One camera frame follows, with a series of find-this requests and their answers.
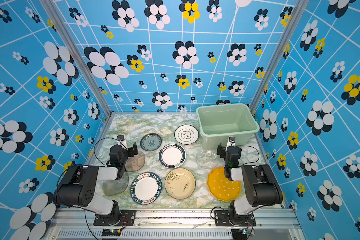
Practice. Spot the right controller board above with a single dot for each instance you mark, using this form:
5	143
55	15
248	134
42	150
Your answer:
239	234

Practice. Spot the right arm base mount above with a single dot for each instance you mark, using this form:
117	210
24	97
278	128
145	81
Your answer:
223	218

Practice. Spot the green red rim white plate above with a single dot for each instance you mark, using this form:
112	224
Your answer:
172	156

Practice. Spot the yellow polka dot plate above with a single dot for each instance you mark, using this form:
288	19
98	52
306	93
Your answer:
222	188

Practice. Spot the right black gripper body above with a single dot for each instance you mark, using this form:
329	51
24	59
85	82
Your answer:
221	151

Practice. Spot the blue patterned small plate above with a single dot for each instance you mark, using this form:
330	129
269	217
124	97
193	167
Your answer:
151	142

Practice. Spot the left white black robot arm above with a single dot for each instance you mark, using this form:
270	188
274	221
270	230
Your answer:
77	189

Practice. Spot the greenish glass plate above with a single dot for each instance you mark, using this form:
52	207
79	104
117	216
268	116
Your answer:
116	187

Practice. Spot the beige bamboo print plate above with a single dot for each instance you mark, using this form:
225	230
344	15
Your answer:
180	183

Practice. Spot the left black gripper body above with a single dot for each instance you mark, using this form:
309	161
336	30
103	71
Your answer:
131	151

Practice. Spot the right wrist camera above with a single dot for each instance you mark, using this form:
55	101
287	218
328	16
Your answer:
231	142

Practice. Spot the controller board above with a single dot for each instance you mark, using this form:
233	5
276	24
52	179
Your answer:
111	233
239	234

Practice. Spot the left controller board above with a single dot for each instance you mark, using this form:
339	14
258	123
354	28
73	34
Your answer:
111	233

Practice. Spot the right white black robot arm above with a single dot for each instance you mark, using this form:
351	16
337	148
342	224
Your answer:
261	186

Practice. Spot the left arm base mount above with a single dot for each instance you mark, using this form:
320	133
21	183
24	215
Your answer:
122	218

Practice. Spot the light green plastic bin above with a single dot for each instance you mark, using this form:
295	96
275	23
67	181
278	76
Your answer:
219	122

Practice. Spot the white plate cloud emblem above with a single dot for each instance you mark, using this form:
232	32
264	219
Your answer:
186	134

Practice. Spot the green rim HAO SHI plate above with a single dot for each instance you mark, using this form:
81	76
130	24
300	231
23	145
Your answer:
146	188

